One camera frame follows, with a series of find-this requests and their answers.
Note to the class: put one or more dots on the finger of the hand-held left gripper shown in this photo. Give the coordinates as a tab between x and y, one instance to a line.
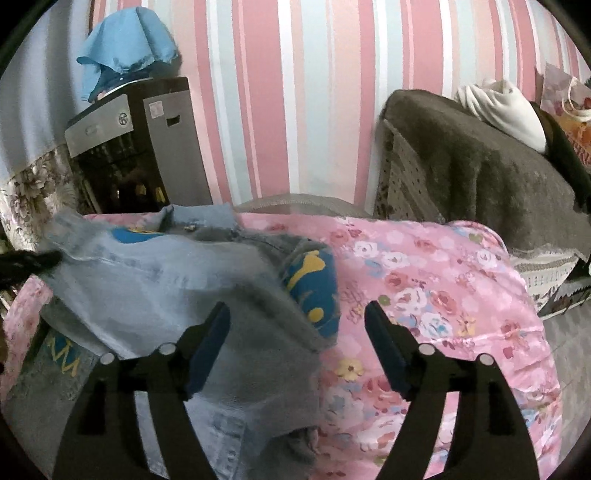
27	265

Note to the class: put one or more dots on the water dispenser bottle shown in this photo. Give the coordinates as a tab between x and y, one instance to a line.
115	83

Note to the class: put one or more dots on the black cloth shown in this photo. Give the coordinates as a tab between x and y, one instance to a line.
561	157

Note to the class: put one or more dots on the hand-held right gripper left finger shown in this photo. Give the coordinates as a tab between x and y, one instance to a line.
210	350

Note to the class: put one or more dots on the black and silver water dispenser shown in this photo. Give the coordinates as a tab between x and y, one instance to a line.
138	152

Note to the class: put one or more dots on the beige patterned cloth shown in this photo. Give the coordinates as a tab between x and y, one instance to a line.
545	277

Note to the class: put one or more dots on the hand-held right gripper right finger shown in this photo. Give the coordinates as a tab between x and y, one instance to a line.
388	346

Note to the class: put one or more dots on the white bundled cloth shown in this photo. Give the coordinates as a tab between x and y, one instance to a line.
503	110

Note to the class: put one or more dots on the blue cloth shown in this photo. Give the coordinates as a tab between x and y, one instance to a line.
124	41

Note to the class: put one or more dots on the blue curtain with floral hem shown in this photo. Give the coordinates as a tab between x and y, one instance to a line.
32	138

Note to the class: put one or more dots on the pink floral bed sheet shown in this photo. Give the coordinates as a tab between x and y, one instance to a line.
438	295

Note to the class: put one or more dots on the dark box with zigzag trim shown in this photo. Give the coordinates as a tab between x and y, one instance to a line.
572	297

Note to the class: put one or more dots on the denim jacket with cartoon print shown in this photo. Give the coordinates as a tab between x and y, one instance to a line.
161	286

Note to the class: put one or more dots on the floral gift bag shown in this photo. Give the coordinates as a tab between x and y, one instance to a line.
570	106

